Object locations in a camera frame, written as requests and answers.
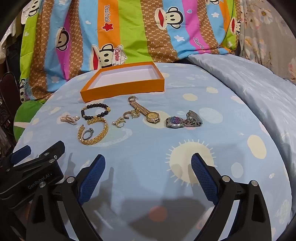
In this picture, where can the dark metal frame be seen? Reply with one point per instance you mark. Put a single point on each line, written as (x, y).
(8, 97)

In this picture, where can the gold hoop earring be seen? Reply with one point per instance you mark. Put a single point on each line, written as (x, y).
(135, 113)
(126, 115)

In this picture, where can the orange shallow box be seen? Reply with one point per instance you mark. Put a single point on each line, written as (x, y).
(120, 91)

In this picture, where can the light blue dotted bedsheet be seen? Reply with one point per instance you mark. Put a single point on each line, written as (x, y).
(148, 143)

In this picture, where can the grey floral cloth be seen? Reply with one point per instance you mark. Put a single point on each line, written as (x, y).
(266, 30)

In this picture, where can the small gold pearl earring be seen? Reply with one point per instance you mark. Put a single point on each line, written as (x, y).
(118, 123)

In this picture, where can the striped cartoon monkey blanket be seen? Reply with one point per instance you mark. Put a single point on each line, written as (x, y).
(129, 30)

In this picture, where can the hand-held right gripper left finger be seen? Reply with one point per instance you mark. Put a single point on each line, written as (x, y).
(92, 177)

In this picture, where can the green cushion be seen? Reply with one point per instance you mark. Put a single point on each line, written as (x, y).
(25, 113)

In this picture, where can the pale blue quilt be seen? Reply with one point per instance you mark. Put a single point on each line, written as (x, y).
(254, 88)

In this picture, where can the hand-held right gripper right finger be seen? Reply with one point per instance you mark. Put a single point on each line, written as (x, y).
(203, 178)

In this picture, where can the dark silver hair clip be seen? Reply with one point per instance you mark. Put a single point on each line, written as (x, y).
(182, 121)

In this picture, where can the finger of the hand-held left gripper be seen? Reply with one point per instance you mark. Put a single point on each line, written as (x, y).
(20, 153)
(49, 151)

